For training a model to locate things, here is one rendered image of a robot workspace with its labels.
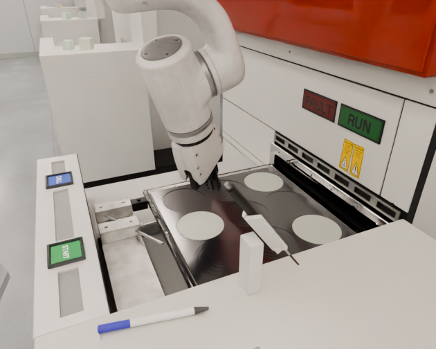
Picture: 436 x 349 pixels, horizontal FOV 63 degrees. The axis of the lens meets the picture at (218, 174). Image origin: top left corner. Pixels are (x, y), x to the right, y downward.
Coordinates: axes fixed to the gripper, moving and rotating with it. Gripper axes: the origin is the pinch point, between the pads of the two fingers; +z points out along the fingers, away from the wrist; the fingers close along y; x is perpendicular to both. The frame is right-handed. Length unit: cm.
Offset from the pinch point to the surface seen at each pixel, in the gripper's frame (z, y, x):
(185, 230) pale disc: 3.9, 10.5, -1.5
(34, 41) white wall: 239, -349, -670
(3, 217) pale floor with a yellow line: 106, 6, -183
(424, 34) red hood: -24.9, -18.0, 31.8
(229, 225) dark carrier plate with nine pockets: 6.5, 5.0, 5.3
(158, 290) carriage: -0.2, 24.0, 2.3
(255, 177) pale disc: 15.7, -14.6, 1.5
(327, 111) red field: -0.8, -25.6, 16.5
